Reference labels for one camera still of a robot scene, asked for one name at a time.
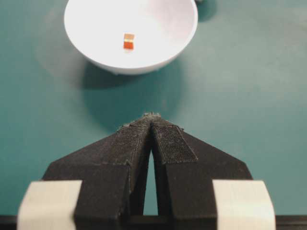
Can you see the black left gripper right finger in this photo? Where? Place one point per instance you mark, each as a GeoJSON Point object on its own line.
{"type": "Point", "coordinates": [184, 169]}

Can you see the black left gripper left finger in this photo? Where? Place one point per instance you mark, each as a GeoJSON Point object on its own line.
{"type": "Point", "coordinates": [113, 172]}

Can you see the small red block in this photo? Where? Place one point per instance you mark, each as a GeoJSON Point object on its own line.
{"type": "Point", "coordinates": [128, 41]}

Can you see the white bowl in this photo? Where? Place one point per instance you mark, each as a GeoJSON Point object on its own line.
{"type": "Point", "coordinates": [162, 29]}

